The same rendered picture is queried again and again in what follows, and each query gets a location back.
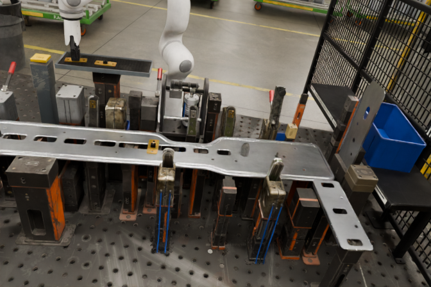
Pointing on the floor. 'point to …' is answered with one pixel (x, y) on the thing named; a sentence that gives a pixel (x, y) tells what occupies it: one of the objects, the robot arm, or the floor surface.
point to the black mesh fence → (378, 220)
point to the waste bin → (11, 33)
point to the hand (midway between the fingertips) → (75, 54)
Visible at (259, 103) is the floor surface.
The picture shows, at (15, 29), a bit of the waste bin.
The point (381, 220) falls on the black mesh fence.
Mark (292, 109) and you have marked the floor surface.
